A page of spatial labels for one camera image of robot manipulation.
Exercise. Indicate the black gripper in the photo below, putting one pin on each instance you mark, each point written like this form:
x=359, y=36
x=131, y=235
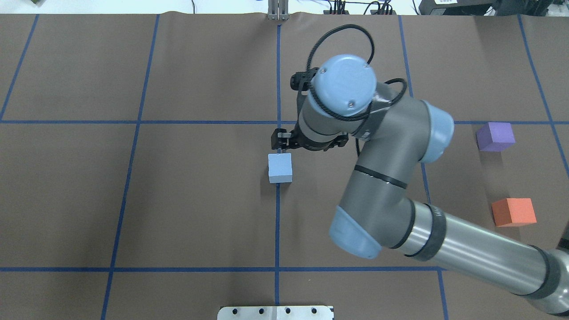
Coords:
x=280, y=138

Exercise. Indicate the light blue foam block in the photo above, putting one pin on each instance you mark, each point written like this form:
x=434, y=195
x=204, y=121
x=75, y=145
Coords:
x=280, y=168

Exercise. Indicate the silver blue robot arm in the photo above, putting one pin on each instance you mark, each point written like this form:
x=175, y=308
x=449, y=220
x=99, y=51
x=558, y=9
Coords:
x=343, y=98

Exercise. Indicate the purple foam block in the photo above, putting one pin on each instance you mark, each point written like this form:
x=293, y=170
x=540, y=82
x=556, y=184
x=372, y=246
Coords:
x=495, y=137

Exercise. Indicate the orange foam block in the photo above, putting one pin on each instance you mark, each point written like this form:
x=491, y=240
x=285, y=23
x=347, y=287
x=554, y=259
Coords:
x=513, y=212

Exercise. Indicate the brown paper table cover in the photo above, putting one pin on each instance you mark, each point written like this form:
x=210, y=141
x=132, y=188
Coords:
x=134, y=164

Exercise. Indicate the black equipment box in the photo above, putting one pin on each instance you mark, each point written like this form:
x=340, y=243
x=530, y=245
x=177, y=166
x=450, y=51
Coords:
x=454, y=7

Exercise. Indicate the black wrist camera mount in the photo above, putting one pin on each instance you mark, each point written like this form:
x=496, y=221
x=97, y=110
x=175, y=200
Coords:
x=299, y=81

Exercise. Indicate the black cable connectors cluster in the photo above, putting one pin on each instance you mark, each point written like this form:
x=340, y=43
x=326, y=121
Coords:
x=359, y=7

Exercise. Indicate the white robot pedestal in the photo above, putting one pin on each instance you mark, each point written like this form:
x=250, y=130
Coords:
x=298, y=312

